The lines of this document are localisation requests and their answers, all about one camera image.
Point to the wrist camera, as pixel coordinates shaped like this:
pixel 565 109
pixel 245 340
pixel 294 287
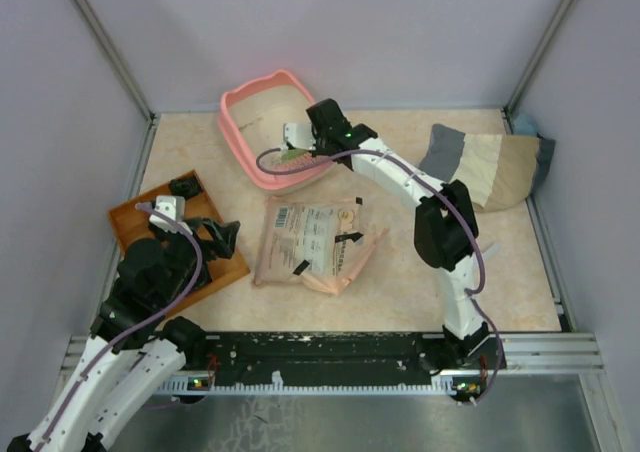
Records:
pixel 299 136
pixel 172 210

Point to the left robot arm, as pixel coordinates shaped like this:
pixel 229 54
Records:
pixel 133 347

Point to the beige cat litter bag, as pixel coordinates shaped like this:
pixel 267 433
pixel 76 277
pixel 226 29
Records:
pixel 323 246

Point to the grey beige folded cloth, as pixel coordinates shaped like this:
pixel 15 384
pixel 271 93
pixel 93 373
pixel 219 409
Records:
pixel 500 171

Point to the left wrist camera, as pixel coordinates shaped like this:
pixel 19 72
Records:
pixel 172 210

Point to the pink litter box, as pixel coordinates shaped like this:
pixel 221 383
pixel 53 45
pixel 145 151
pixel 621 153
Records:
pixel 251 119

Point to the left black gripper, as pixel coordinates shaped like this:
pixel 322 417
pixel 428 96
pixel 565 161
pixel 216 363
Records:
pixel 224 237

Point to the black part in tray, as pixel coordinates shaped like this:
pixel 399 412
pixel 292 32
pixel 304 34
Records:
pixel 186 187

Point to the blue cloth in corner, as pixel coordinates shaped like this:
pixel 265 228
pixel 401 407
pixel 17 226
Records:
pixel 526 126

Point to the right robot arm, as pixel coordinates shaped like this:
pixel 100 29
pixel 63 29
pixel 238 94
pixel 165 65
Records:
pixel 445 225

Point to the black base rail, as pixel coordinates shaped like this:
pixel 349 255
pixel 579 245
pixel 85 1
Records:
pixel 341 360

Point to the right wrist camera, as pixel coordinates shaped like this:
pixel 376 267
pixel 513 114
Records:
pixel 299 136

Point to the green litter pellets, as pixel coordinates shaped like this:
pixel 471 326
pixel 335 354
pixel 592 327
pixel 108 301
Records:
pixel 289 159

